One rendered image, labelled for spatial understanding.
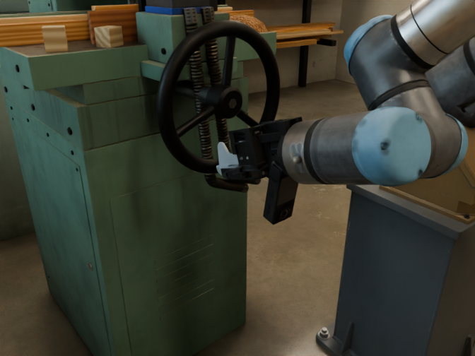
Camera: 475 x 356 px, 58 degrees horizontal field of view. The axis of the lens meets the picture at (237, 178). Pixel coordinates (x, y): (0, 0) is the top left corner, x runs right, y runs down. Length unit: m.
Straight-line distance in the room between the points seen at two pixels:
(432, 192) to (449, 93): 0.22
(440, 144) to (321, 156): 0.15
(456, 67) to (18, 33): 0.88
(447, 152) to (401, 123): 0.12
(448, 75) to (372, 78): 0.39
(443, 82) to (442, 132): 0.41
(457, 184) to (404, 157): 0.51
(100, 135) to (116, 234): 0.24
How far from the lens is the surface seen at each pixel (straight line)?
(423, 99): 0.63
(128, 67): 0.91
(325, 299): 1.60
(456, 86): 1.01
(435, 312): 1.13
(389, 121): 0.51
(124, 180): 0.97
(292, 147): 0.58
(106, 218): 0.98
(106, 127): 0.91
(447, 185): 1.03
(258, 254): 1.78
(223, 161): 0.74
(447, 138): 0.62
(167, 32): 0.85
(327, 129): 0.55
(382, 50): 0.65
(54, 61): 0.85
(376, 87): 0.64
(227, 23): 0.80
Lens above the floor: 1.02
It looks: 25 degrees down
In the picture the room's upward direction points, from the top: straight up
